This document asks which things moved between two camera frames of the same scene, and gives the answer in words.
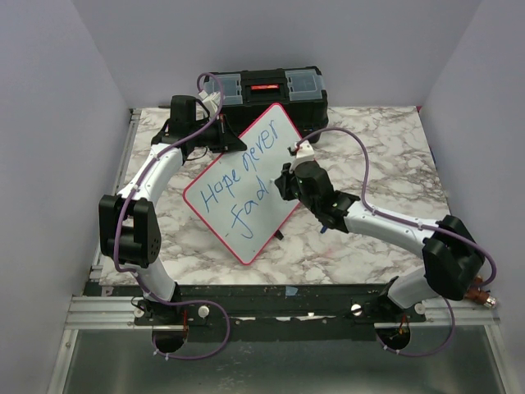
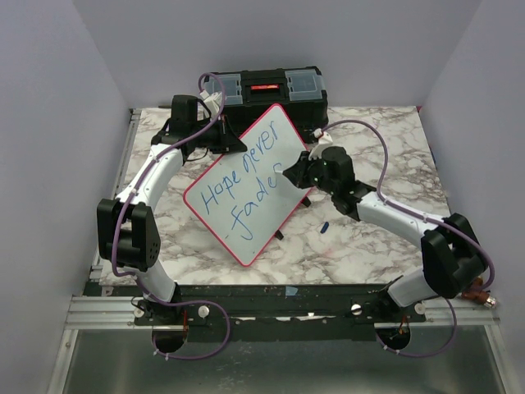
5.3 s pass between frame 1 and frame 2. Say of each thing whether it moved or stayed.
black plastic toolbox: stayed
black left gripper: stayed
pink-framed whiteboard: stayed
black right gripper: moved
